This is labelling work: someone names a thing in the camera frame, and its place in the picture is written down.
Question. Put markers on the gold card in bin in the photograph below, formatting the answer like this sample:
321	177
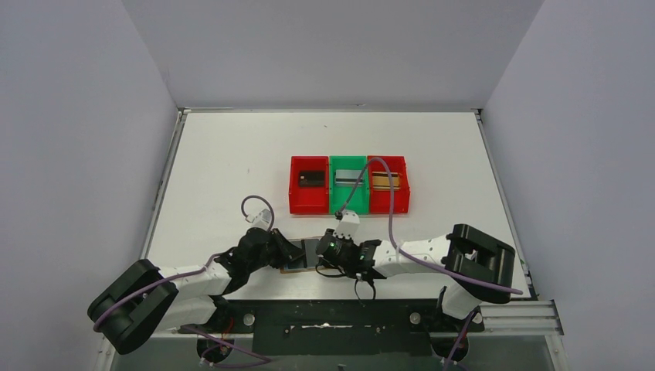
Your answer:
381	181

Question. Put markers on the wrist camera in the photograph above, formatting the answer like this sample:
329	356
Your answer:
348	223
263	220

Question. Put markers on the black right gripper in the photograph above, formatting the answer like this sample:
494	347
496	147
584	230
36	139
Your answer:
327	250

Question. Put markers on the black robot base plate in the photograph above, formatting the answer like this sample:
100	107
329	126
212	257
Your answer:
335	327

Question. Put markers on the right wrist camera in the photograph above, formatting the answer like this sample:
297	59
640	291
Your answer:
348	223

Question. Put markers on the red plastic bin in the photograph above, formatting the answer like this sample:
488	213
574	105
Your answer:
308	201
380	201

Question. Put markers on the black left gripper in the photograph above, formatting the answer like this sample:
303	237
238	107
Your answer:
285	248

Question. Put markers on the black card in bin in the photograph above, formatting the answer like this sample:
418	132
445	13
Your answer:
311	179

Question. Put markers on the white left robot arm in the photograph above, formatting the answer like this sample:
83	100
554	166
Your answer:
147	299

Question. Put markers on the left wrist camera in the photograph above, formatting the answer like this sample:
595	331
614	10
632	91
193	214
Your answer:
263	220

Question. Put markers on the left red plastic bin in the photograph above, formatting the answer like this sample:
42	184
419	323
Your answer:
308	201

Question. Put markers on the right red plastic bin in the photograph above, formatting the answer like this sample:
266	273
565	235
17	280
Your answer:
380	201

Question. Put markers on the aluminium table frame rail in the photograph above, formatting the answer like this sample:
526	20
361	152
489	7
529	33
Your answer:
518	318

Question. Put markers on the yellow leather card holder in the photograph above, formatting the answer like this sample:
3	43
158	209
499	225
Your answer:
299	265

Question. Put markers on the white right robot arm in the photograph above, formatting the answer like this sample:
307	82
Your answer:
480	265

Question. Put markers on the silver card in bin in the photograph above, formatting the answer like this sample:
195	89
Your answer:
347	177

